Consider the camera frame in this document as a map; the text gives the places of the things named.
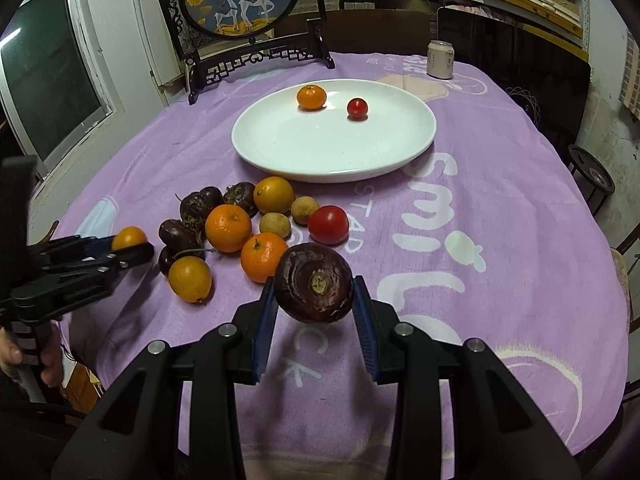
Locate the black round stool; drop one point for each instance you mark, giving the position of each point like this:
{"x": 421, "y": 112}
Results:
{"x": 593, "y": 180}

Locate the small orange kumquat fruit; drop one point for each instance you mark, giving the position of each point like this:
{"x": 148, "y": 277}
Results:
{"x": 128, "y": 237}

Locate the dark plum with stem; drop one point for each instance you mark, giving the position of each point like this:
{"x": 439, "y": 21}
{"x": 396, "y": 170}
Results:
{"x": 168, "y": 256}

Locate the yellow-orange round orange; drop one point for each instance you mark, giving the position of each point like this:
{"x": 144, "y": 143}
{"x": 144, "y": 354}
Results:
{"x": 273, "y": 194}

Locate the large orange mandarin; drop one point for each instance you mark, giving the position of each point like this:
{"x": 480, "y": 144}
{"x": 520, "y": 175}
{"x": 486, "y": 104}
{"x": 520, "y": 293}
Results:
{"x": 227, "y": 228}

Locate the dark water chestnut middle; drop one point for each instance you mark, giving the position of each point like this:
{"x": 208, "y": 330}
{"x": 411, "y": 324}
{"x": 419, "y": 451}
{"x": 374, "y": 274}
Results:
{"x": 194, "y": 209}

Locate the tan longan fruit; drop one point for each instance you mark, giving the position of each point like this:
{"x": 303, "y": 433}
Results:
{"x": 303, "y": 208}
{"x": 275, "y": 223}

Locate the person's hand on handle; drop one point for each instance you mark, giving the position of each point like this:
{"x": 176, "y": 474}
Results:
{"x": 51, "y": 357}

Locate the small orange on plate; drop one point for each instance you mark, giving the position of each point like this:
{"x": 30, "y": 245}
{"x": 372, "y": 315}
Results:
{"x": 311, "y": 97}

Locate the round deer screen ornament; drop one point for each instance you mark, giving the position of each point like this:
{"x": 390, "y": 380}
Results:
{"x": 214, "y": 38}

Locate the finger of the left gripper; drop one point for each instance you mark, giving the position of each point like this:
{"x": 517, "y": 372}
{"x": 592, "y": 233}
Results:
{"x": 92, "y": 247}
{"x": 117, "y": 262}

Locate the dark purple plum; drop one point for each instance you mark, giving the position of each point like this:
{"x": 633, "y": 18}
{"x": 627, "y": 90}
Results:
{"x": 212, "y": 196}

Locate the window with white frame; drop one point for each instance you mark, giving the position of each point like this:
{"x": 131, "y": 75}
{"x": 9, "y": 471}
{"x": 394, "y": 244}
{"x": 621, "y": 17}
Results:
{"x": 55, "y": 84}

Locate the small red cherry tomato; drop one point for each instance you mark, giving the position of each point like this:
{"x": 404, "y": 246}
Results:
{"x": 357, "y": 109}

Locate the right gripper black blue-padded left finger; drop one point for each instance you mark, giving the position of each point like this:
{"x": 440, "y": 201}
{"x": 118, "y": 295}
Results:
{"x": 171, "y": 414}

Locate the large red tomato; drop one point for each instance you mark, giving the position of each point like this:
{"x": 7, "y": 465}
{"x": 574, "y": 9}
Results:
{"x": 329, "y": 225}

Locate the white beverage can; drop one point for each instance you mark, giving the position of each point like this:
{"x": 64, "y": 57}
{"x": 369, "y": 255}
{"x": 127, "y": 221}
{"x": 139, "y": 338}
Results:
{"x": 440, "y": 59}

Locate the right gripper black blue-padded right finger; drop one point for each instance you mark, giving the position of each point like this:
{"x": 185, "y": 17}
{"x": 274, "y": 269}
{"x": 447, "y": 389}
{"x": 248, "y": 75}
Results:
{"x": 499, "y": 431}

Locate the dark water chestnut left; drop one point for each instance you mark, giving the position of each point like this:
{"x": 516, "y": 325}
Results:
{"x": 180, "y": 235}

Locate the purple printed tablecloth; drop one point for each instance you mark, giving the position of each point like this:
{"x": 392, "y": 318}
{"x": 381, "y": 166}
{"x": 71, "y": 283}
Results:
{"x": 485, "y": 235}

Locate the yellow orange at left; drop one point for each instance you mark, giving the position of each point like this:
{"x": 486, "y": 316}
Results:
{"x": 190, "y": 279}

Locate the dark water chestnut top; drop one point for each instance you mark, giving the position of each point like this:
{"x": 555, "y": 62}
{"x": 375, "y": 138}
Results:
{"x": 242, "y": 195}

